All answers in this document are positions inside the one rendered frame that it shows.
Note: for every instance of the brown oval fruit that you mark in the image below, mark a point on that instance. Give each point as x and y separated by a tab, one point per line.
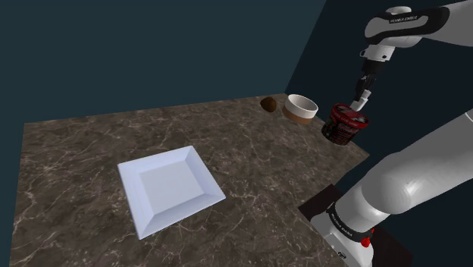
268	104

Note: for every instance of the white square plate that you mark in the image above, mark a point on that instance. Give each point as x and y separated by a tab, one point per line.
168	188

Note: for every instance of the white and brown bowl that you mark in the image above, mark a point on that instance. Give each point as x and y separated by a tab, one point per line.
300	111

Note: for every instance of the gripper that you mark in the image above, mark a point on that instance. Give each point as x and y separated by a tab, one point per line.
371	68

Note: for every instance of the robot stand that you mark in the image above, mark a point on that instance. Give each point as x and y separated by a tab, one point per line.
318	204

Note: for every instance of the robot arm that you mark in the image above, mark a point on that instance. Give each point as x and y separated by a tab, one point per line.
425	177

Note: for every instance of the red and black tub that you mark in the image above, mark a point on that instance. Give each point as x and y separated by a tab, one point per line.
342	129

